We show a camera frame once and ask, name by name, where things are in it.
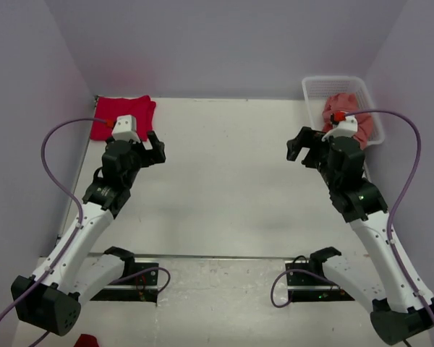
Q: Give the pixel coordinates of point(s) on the folded red t shirt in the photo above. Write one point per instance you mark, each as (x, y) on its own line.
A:
(109, 109)

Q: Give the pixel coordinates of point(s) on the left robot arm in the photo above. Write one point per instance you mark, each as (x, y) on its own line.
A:
(52, 297)

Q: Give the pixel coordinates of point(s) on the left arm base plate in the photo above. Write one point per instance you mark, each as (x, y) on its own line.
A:
(143, 288)

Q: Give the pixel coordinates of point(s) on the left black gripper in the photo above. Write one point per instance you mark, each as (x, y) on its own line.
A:
(152, 156)

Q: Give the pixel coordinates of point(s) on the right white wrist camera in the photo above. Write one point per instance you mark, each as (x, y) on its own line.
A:
(343, 125)

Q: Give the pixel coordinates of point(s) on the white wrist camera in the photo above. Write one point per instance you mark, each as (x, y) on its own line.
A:
(125, 129)
(343, 125)

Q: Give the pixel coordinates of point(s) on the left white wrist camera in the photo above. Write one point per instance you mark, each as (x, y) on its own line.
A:
(125, 129)

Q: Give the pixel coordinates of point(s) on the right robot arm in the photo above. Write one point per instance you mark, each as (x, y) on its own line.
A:
(401, 306)

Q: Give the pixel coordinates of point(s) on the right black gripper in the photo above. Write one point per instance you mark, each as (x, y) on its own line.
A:
(307, 137)

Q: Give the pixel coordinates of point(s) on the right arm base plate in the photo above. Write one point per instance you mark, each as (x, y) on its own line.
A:
(305, 288)

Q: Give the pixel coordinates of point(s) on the red cloth at bottom edge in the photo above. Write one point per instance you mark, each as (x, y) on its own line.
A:
(86, 340)

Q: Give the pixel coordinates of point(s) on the white plastic basket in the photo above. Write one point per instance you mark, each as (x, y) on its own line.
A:
(325, 95)

